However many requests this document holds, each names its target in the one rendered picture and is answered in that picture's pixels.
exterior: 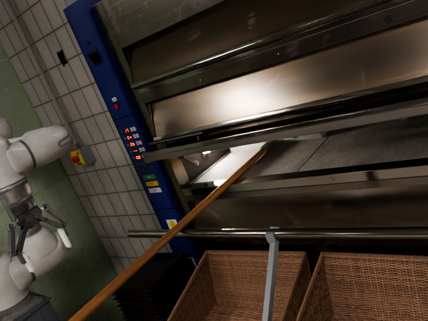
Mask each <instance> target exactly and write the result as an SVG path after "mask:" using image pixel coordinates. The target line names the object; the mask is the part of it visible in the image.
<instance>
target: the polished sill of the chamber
mask: <svg viewBox="0 0 428 321"><path fill-rule="evenodd" d="M417 176H428V158H421V159H410V160H399V161H392V162H381V163H375V164H364V165H358V166H346V167H340V168H329V169H318V170H311V171H300V172H293V173H282V174H276V175H265V176H254V177H248V178H238V179H236V180H235V181H234V182H233V183H232V184H231V185H230V186H229V187H227V188H226V189H225V190H224V191H223V193H227V192H242V191H250V190H265V189H280V188H288V187H302V186H310V185H325V184H333V183H348V182H363V181H371V180H386V179H394V178H409V177H417ZM224 181H225V180H219V181H212V182H201V183H190V184H188V185H187V186H185V187H184V188H183V189H182V191H183V194H184V196H196V195H205V194H211V193H212V192H213V191H214V190H215V189H216V188H217V187H218V186H219V185H221V184H222V183H223V182H224Z"/></svg>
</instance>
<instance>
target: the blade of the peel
mask: <svg viewBox="0 0 428 321"><path fill-rule="evenodd" d="M327 132H328V131H327ZM327 132H320V133H315V134H309V135H304V136H298V138H286V139H279V140H274V143H275V145H283V144H287V143H295V142H300V141H308V140H312V139H320V138H323V137H324V136H325V135H326V133H327ZM265 143H266V142H263V143H256V144H252V145H245V146H238V147H234V148H230V150H231V152H239V151H243V150H251V149H256V148H260V147H261V146H262V145H264V144H265Z"/></svg>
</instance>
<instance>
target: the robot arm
mask: <svg viewBox="0 0 428 321"><path fill-rule="evenodd" d="M12 136H13V130H12V128H11V125H10V124H9V122H8V121H7V120H6V119H5V118H3V117H0V200H1V202H2V204H3V206H4V208H5V210H6V212H7V214H8V216H9V218H10V220H11V222H12V223H10V224H6V228H7V230H8V253H3V252H1V253H0V321H17V320H18V319H19V318H21V317H22V316H24V315H25V314H26V313H27V312H28V311H30V310H31V309H33V308H34V307H35V306H37V305H38V304H39V303H41V302H43V301H44V298H43V297H42V296H40V297H38V296H35V295H33V294H32V292H31V291H30V290H29V288H28V287H29V286H30V285H31V284H32V282H33V281H35V280H37V279H38V278H41V277H42V276H43V275H45V274H47V273H48V272H49V271H51V270H52V269H53V268H54V267H55V266H57V265H58V264H59V263H60V262H61V261H62V260H63V258H65V256H66V254H67V253H68V249H69V248H71V247H72V245H71V243H70V242H69V240H68V236H69V234H68V232H67V230H66V224H68V223H69V221H68V220H67V219H66V218H64V217H63V216H62V215H60V214H58V213H57V212H56V211H54V210H53V209H51V207H50V205H49V204H43V205H42V207H40V208H39V207H38V205H37V203H36V201H35V199H34V198H33V196H30V195H31V194H32V193H33V191H32V188H31V186H30V185H29V182H28V181H27V178H26V177H25V174H26V173H28V172H29V171H31V170H33V169H36V168H38V167H41V166H44V165H46V164H49V163H51V162H53V161H55V160H57V159H59V158H61V157H62V156H64V155H65V154H67V153H68V152H69V151H70V149H71V148H72V146H73V137H72V135H71V133H70V131H69V130H68V129H67V128H65V127H63V126H59V125H53V126H50V127H42V128H40V129H35V130H32V131H28V132H26V133H25V134H24V135H23V136H22V137H18V138H12ZM42 210H43V211H46V212H47V213H49V214H50V215H51V216H53V217H54V218H56V219H57V220H58V221H60V222H62V223H58V222H56V221H53V220H50V219H48V218H45V217H42V216H41V214H42ZM40 222H44V223H46V224H49V225H52V226H55V227H58V228H60V229H58V230H57V231H51V230H50V229H49V228H47V227H45V226H43V225H40V224H39V223H40ZM15 230H16V232H17V234H18V238H17V241H16V245H17V246H16V249H15Z"/></svg>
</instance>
